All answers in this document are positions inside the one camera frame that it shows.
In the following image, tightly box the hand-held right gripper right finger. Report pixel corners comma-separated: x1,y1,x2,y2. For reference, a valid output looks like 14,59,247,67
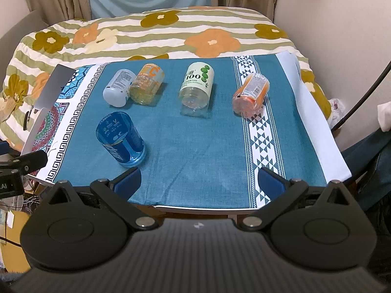
238,168,357,231

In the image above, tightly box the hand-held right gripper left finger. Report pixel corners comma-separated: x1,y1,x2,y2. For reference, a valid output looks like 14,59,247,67
41,168,159,230

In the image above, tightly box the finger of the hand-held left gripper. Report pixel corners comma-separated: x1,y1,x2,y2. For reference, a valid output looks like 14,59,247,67
0,151,49,178

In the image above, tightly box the cardboard box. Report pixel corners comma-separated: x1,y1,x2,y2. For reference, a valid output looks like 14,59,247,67
0,210,32,245

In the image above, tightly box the blue label bottle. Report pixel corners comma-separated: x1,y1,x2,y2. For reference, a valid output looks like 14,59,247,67
96,112,147,168

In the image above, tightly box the teal patterned tablecloth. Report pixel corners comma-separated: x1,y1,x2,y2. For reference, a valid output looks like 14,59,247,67
21,51,352,215

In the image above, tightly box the clear plastic bag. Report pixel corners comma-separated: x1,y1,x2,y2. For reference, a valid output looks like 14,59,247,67
328,98,346,126

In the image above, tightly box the person's jeans leg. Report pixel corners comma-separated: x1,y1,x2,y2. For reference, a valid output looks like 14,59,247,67
340,128,391,212

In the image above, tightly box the yellow orange label bottle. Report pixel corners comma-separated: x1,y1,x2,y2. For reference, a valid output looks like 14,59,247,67
129,63,166,106

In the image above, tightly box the white green label bottle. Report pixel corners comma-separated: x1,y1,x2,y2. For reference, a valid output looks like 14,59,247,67
179,62,215,117

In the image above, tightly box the white cloth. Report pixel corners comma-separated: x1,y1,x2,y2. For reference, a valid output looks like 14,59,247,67
377,101,391,132

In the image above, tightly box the grey headboard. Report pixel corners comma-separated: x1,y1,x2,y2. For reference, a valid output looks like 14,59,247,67
0,9,50,48

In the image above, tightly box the striped floral blanket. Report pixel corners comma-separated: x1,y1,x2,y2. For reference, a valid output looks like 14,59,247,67
0,6,334,148

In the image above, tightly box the black cable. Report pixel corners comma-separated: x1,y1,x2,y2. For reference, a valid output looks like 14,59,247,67
331,64,391,132

